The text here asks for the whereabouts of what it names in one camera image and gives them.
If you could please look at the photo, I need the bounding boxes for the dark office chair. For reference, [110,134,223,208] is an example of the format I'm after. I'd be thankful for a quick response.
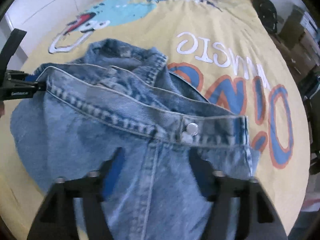
[298,66,319,175]

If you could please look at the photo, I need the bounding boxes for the white wardrobe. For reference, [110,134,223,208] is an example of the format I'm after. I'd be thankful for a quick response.
[1,0,95,69]

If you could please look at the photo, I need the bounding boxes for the blue denim jacket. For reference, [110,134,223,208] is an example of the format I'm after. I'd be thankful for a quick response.
[10,39,260,239]

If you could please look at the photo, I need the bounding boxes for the black backpack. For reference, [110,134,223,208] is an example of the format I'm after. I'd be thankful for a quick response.
[252,0,278,34]

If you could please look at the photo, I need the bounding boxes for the brown cardboard boxes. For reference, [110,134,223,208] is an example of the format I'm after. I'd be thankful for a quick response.
[278,5,319,82]

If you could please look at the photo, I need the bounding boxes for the yellow dinosaur print bedspread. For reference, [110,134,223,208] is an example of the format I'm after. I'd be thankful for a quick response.
[1,0,310,239]

